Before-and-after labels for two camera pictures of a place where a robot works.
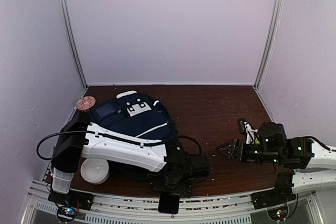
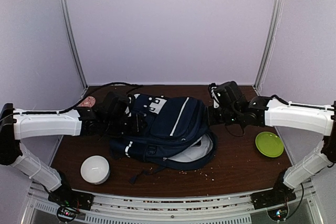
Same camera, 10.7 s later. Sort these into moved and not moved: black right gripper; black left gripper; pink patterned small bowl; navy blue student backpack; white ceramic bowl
Moved: black right gripper; navy blue student backpack; black left gripper
Not moved: white ceramic bowl; pink patterned small bowl
